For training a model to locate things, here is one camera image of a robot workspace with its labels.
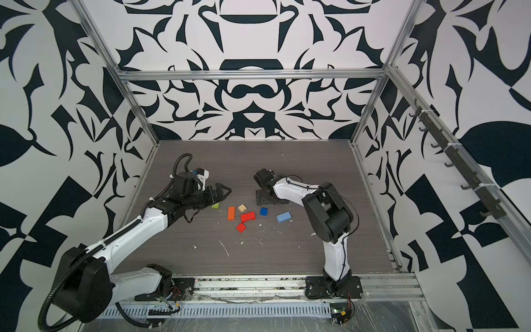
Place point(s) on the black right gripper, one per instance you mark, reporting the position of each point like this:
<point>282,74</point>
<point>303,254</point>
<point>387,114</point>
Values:
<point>261,198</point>

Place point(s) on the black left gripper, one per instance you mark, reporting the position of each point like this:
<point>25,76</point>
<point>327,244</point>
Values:
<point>218,196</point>

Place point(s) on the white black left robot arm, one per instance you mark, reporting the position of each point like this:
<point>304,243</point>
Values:
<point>86,282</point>

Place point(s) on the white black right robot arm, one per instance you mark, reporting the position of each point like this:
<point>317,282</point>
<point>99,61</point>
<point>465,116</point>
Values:
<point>327,211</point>

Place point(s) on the dark blue cube block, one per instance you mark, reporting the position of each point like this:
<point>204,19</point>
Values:
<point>263,211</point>

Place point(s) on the orange rectangular wood block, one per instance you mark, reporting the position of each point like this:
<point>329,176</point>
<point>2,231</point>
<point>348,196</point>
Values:
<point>231,213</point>

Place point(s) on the red arch wood block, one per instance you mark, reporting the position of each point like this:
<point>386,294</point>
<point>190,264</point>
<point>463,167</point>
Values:
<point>250,216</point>

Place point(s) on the light blue rectangular block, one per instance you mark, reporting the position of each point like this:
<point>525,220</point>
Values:
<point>284,217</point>

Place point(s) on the small red cube block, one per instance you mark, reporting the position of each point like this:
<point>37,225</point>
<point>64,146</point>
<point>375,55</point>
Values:
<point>241,228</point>

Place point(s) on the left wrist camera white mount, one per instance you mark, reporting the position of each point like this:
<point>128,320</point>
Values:
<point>199,179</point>

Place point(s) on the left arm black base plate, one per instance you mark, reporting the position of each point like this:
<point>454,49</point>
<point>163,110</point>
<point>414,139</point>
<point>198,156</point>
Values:
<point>175,289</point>

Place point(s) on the white slotted cable duct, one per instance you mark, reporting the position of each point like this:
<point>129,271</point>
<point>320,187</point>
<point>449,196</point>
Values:
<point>230,310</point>

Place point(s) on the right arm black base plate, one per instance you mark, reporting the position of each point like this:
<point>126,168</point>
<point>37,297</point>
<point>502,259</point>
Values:
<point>326,288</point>

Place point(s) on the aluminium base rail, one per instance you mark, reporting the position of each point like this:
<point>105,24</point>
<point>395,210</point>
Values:
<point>291,288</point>

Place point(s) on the aluminium horizontal frame bar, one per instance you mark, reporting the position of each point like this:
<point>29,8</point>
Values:
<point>250,74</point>

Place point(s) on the black wall hook rack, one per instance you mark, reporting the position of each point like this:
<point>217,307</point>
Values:
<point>460,159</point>

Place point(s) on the aluminium corner frame post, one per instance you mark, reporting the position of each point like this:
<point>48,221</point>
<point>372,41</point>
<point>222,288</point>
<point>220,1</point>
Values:
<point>104,52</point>

